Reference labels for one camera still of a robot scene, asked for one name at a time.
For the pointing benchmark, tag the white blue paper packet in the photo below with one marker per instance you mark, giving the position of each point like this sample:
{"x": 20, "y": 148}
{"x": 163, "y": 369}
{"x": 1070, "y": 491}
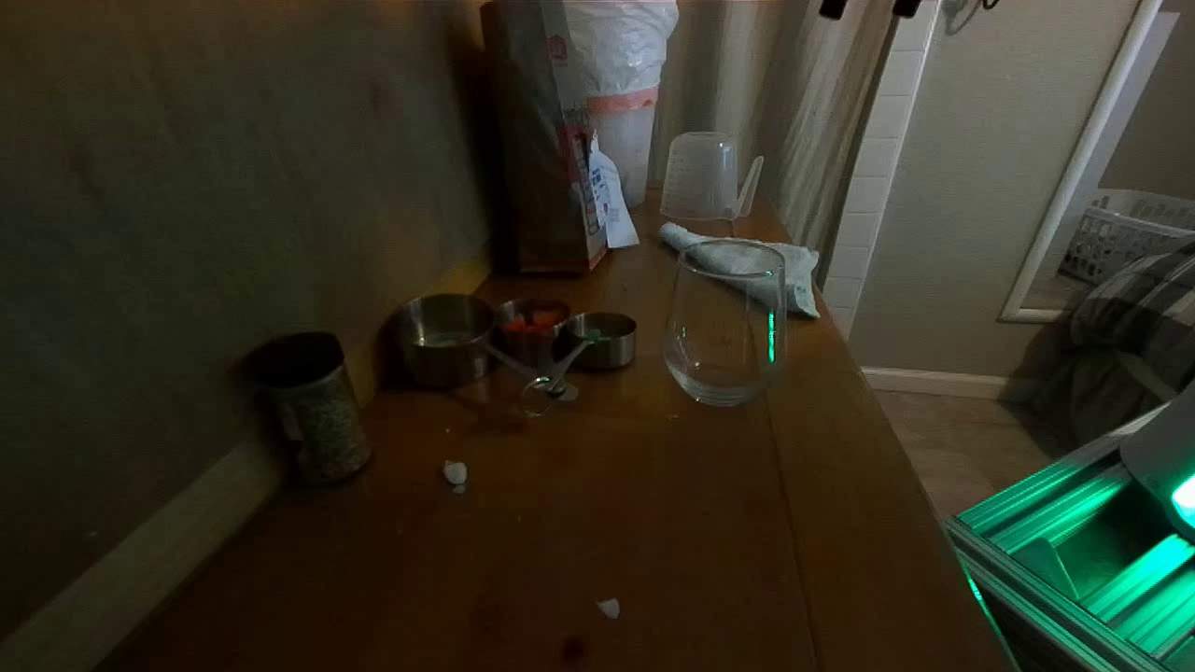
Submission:
{"x": 610, "y": 199}

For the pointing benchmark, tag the translucent plastic measuring pitcher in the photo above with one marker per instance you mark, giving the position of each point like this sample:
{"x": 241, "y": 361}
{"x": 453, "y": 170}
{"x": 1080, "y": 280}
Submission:
{"x": 699, "y": 175}

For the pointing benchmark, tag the patterned tin can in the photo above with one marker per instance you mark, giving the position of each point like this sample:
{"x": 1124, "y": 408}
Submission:
{"x": 317, "y": 417}

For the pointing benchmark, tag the steel measuring cup red contents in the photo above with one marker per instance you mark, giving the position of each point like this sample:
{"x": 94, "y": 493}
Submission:
{"x": 530, "y": 322}

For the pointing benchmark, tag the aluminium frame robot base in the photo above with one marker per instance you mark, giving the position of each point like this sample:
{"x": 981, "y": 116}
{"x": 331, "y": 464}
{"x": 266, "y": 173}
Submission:
{"x": 1083, "y": 560}

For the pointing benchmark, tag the light blue cloth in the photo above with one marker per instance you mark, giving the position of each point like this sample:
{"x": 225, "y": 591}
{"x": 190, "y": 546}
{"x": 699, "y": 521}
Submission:
{"x": 796, "y": 276}

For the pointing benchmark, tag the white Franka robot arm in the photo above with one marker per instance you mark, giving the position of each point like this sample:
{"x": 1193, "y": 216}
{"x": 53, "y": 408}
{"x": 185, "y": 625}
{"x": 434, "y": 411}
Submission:
{"x": 1169, "y": 460}

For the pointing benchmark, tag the wooden dresser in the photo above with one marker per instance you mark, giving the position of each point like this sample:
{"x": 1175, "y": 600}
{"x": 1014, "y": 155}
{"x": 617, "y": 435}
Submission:
{"x": 694, "y": 534}

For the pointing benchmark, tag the grey plaid blanket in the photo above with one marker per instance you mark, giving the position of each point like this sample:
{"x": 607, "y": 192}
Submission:
{"x": 1121, "y": 337}

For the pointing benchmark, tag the clear stemless glass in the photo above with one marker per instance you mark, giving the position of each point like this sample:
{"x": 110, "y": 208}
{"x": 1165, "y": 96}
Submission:
{"x": 720, "y": 342}

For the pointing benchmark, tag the white crumb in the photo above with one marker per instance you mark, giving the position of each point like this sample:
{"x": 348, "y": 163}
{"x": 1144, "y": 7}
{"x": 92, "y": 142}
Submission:
{"x": 610, "y": 606}
{"x": 455, "y": 470}

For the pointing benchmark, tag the small steel measuring cup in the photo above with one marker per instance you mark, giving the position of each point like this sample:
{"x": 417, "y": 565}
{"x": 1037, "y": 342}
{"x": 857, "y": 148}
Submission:
{"x": 601, "y": 337}

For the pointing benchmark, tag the brown paper bag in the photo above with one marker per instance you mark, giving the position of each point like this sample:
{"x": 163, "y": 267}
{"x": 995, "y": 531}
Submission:
{"x": 536, "y": 163}

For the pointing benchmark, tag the white laundry basket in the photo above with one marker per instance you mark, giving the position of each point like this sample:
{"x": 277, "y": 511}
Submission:
{"x": 1115, "y": 236}

